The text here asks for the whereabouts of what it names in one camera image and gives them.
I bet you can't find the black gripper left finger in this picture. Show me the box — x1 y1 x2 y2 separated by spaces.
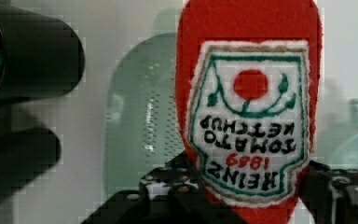
81 152 246 224

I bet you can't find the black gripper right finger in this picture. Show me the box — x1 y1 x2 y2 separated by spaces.
300 161 358 224

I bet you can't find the red plush ketchup bottle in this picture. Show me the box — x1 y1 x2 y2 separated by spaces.
175 0 322 224

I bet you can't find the green oval strainer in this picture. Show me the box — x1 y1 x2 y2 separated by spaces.
103 8 184 195

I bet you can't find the large black pot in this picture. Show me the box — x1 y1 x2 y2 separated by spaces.
0 4 85 105

